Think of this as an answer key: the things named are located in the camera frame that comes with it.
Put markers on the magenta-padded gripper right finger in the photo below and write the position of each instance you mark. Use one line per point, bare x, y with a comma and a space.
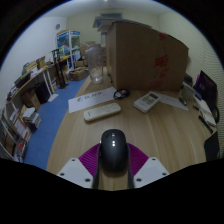
148, 170

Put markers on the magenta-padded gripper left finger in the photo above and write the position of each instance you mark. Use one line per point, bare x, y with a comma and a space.
77, 170

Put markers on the black computer mouse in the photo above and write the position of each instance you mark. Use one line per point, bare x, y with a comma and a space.
113, 150

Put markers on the white remote with screen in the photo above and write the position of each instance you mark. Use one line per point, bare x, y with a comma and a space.
146, 102

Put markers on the black office chair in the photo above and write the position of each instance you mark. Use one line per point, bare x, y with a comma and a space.
212, 146

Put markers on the white paper with handwriting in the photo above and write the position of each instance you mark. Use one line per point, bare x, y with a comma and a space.
90, 99

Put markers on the plain white paper sheet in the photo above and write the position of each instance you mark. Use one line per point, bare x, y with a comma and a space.
173, 101

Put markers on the black pen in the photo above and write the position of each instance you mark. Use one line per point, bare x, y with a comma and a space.
205, 123

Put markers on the cluttered shelf unit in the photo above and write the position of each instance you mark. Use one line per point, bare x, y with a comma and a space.
15, 130

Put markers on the small brown cardboard box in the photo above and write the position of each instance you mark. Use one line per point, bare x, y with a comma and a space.
30, 99

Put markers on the black computer tower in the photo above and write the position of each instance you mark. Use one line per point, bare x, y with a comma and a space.
42, 92

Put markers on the low brown box on floor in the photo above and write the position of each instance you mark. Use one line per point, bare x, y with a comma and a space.
78, 74

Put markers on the black monitor screen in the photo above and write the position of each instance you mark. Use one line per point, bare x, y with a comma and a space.
206, 87

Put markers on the large brown cardboard box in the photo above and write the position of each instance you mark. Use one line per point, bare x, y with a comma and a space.
146, 56

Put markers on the blue and white display cabinet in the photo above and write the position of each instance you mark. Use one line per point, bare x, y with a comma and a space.
68, 43

